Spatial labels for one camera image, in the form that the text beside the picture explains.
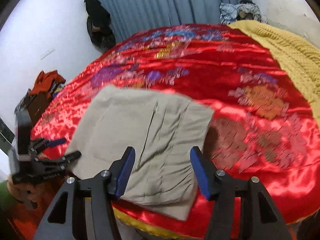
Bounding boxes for beige khaki pants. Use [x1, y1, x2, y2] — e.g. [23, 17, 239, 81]
[67, 86, 214, 221]

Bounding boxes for orange fleece trousers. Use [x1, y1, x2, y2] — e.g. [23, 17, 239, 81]
[1, 177, 62, 239]

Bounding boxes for orange garment on box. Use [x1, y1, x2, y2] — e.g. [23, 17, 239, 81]
[29, 70, 66, 99]

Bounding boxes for red floral satin bedspread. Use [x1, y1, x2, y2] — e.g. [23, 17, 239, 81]
[31, 24, 319, 224]

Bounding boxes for blue pleated curtain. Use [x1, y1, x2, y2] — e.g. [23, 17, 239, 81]
[99, 0, 242, 42]

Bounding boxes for yellow dotted fleece blanket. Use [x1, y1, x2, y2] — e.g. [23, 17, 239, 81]
[228, 20, 320, 122]

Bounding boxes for striped clothes pile by curtain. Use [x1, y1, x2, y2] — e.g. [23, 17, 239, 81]
[219, 0, 262, 25]

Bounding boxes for black clothes hanging on wall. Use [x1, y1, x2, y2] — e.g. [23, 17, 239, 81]
[84, 0, 116, 53]

